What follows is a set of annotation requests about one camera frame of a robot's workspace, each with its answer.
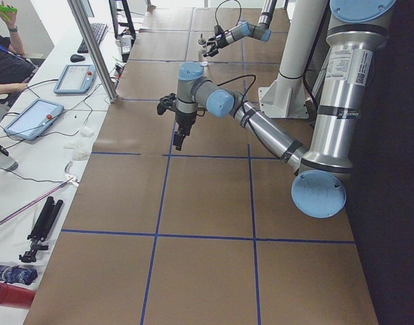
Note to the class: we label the aluminium frame post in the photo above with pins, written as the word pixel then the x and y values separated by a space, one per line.
pixel 84 27

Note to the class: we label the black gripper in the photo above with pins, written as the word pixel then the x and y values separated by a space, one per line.
pixel 184 118
pixel 221 39

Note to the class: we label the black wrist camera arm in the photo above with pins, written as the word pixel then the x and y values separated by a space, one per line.
pixel 168 102

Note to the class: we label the black folded tripod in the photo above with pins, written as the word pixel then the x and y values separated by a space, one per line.
pixel 42 229

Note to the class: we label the near blue teach pendant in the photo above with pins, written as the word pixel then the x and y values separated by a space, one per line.
pixel 34 120

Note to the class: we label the blue folded umbrella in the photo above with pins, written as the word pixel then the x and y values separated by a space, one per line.
pixel 17 274

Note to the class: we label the black computer mouse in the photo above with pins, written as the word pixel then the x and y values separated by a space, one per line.
pixel 77 58

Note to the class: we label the red cylinder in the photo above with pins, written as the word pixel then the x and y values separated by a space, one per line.
pixel 15 296

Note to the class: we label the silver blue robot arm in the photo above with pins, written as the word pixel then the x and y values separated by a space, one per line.
pixel 356 30
pixel 242 28

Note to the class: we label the clear glass sauce bottle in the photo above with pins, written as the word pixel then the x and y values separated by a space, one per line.
pixel 202 51

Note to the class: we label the crumpled white tissue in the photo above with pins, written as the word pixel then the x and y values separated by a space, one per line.
pixel 80 147

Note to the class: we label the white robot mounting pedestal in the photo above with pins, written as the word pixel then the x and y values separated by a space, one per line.
pixel 286 97

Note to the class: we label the far blue teach pendant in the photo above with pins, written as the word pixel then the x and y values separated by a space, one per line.
pixel 75 79

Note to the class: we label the seated person in black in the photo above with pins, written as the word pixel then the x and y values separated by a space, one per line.
pixel 15 70

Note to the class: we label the blue teach pendant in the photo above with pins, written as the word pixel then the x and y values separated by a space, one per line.
pixel 34 120
pixel 75 79

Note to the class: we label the black keyboard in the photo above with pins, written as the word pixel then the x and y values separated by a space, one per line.
pixel 98 30

